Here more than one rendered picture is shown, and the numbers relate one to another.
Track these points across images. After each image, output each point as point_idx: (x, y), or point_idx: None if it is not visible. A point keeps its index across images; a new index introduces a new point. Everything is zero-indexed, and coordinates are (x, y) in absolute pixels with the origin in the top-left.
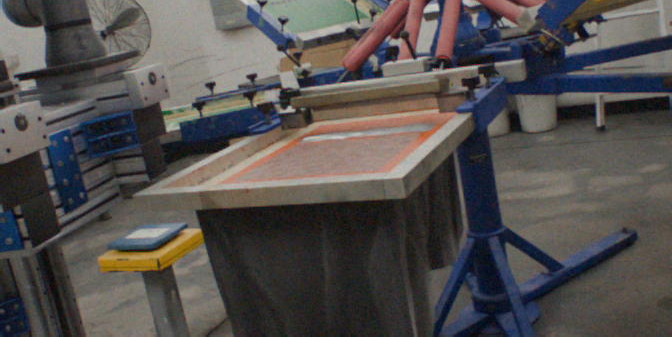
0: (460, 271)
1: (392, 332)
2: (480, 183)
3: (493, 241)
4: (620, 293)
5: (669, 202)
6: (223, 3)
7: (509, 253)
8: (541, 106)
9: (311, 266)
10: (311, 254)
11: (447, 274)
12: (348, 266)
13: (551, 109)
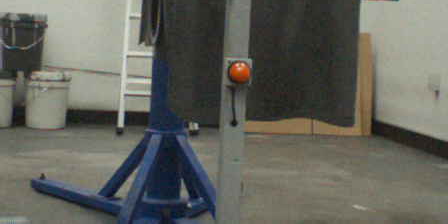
0: (151, 164)
1: (339, 70)
2: None
3: (181, 138)
4: (262, 218)
5: (243, 175)
6: None
7: (121, 196)
8: (56, 100)
9: (276, 3)
10: None
11: (68, 206)
12: (310, 6)
13: (64, 106)
